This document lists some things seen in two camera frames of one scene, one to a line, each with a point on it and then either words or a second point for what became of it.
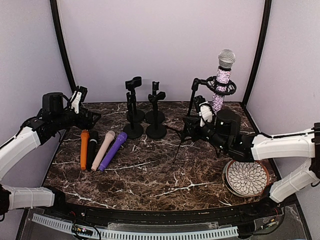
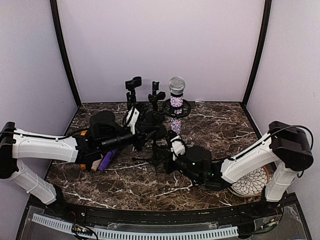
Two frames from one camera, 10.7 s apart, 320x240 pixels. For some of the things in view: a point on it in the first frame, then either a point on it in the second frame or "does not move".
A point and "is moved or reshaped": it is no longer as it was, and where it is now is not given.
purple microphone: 121,137 is moved or reshaped
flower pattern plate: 245,179 does not move
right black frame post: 266,17 does not move
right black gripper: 194,129 → 169,169
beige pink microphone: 110,136 is moved or reshaped
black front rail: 233,214 does not move
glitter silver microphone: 226,59 → 177,86
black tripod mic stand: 228,88 → 187,108
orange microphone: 84,145 does not move
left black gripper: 88,124 → 142,141
